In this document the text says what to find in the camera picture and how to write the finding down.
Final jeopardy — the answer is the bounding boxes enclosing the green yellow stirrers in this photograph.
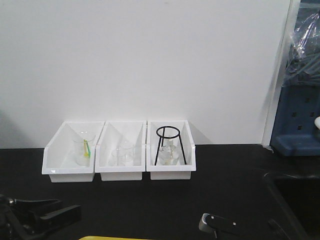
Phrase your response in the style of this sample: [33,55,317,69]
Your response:
[83,139,91,158]

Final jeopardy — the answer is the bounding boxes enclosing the white bin middle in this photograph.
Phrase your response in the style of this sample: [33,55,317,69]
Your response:
[95,120,147,182]

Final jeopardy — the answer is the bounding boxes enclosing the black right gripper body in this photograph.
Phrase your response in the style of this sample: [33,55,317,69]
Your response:
[198,212,310,240]

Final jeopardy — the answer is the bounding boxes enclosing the black sink basin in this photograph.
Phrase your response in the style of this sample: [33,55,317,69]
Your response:
[263,173,320,240]

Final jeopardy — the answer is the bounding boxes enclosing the white bin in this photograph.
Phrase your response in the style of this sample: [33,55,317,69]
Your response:
[146,120,197,180]
[95,120,147,182]
[41,121,105,183]

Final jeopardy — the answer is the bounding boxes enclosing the white bin right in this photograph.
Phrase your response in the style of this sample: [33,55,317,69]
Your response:
[146,120,197,180]

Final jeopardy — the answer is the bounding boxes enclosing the clear glass beaker left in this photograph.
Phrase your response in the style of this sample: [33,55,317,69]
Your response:
[72,131,96,167]

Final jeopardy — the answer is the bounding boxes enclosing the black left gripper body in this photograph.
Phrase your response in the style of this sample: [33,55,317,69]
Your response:
[0,194,82,240]

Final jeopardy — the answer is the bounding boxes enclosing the clear glass beaker middle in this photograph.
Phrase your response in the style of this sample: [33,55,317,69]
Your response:
[110,140,134,167]

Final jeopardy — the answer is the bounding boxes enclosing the clear conical flask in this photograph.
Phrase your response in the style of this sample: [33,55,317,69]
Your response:
[158,139,180,166]

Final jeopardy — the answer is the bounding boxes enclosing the blue perforated rack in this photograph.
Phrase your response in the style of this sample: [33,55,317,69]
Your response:
[270,85,320,157]

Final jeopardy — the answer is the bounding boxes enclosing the black wire tripod stand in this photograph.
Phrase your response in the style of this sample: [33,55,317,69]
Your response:
[154,125,187,166]

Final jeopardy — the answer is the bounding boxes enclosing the clear plastic bag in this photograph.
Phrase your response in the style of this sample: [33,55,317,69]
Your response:
[282,9,320,87]

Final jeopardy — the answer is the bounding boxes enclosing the clear glass beaker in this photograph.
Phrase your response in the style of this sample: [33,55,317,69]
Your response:
[110,140,134,167]
[72,131,96,167]

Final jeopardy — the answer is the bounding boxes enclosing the white bin left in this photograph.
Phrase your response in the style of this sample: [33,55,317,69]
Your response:
[41,121,105,183]

